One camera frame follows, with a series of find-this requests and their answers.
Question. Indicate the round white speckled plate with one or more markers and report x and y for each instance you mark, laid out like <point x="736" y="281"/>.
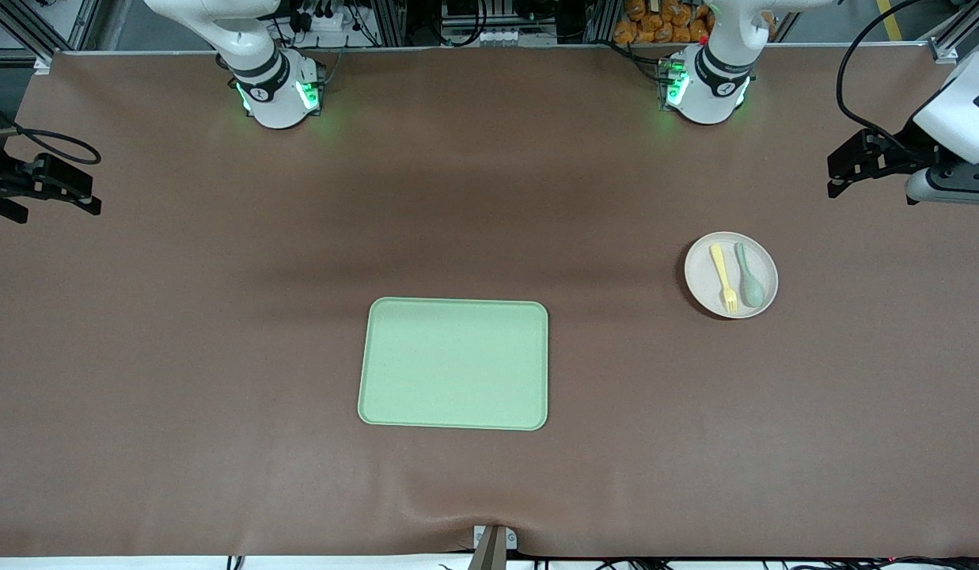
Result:
<point x="707" y="285"/>

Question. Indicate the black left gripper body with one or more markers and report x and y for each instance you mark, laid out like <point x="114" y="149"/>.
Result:
<point x="910" y="152"/>

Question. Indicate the white connector strip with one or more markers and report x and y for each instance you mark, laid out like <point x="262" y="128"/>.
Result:
<point x="481" y="36"/>

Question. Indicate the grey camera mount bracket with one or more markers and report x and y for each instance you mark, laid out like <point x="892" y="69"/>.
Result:
<point x="493" y="550"/>

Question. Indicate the yellow plastic fork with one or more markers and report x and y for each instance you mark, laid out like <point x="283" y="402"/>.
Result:
<point x="720" y="265"/>

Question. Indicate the aluminium frame corner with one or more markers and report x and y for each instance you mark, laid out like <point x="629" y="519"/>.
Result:
<point x="944" y="52"/>
<point x="43" y="63"/>

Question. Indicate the light green rectangular tray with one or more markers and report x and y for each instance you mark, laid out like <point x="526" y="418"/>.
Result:
<point x="426" y="364"/>

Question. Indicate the pale green plastic spoon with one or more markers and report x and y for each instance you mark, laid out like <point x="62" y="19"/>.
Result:
<point x="752" y="293"/>

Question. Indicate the bag of orange items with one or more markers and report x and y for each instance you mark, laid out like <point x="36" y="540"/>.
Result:
<point x="655" y="28"/>

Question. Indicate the white power strip with plugs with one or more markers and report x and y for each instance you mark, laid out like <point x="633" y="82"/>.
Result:
<point x="323" y="20"/>

